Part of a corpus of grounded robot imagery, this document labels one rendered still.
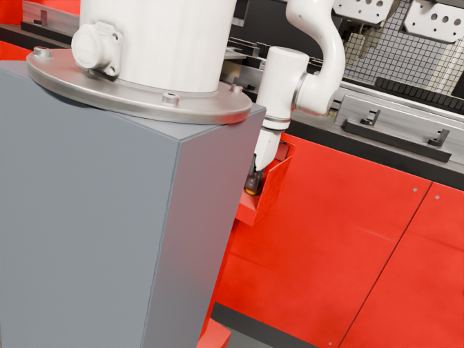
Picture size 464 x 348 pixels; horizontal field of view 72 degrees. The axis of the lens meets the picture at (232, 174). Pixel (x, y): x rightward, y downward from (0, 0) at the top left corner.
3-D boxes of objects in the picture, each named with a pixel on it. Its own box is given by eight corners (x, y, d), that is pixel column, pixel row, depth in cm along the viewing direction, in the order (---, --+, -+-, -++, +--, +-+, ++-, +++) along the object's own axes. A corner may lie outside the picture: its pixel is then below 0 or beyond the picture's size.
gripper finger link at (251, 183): (252, 163, 77) (246, 186, 81) (246, 167, 75) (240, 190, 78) (264, 168, 76) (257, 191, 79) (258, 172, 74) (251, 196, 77)
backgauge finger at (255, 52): (208, 48, 110) (212, 33, 108) (230, 50, 133) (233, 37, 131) (241, 58, 107) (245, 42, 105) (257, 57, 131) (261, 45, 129)
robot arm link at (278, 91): (300, 114, 72) (263, 102, 75) (318, 54, 66) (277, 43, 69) (288, 123, 65) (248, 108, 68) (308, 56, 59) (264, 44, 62)
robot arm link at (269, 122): (264, 102, 76) (262, 114, 77) (248, 108, 68) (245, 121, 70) (297, 114, 73) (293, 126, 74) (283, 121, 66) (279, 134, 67)
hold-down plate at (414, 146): (343, 130, 96) (346, 121, 94) (342, 127, 100) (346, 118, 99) (447, 163, 90) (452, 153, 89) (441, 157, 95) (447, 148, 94)
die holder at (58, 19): (22, 27, 123) (21, 0, 119) (35, 28, 128) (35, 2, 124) (135, 62, 114) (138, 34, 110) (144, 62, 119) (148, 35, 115)
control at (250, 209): (184, 192, 83) (198, 127, 75) (216, 176, 96) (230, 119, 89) (251, 226, 76) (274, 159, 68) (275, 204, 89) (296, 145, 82)
